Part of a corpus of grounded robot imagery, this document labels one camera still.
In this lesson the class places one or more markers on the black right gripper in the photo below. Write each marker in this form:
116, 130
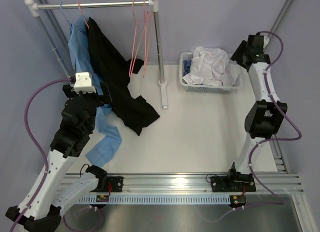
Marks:
241, 49

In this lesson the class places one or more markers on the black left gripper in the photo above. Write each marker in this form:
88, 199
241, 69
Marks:
101, 100

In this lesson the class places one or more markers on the white shirt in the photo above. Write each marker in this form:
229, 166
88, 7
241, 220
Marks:
211, 66

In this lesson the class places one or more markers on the blue checked shirt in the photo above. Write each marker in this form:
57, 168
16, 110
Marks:
187, 66

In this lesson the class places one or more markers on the pink hanger of checked shirt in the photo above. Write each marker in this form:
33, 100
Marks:
137, 22

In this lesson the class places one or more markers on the pink hanger of white shirt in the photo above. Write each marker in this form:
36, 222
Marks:
147, 37

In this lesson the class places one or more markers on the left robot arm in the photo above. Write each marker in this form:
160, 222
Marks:
43, 208

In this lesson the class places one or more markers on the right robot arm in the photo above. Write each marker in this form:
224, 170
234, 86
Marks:
264, 118

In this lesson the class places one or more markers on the black shirt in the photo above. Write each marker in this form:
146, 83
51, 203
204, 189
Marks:
113, 68

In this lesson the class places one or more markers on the light blue shirt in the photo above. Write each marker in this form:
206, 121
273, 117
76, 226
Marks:
106, 148

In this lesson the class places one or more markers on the pink hanger of black shirt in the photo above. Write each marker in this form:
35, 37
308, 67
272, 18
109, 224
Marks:
83, 16

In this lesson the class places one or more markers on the blue hanger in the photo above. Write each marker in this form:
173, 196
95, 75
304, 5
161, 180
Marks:
62, 11

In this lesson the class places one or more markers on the white plastic basket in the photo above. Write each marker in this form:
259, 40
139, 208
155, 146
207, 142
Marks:
209, 88

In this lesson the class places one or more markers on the white clothes rack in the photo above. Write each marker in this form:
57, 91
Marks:
162, 83

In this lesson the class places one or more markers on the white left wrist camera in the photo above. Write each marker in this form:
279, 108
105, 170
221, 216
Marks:
83, 81

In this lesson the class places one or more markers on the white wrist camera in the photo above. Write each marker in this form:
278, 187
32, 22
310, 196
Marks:
266, 41
83, 81

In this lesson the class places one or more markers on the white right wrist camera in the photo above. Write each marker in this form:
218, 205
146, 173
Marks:
266, 41

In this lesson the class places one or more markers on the white slotted cable duct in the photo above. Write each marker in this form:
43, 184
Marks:
155, 200

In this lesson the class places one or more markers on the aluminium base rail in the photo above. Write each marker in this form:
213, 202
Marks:
198, 183

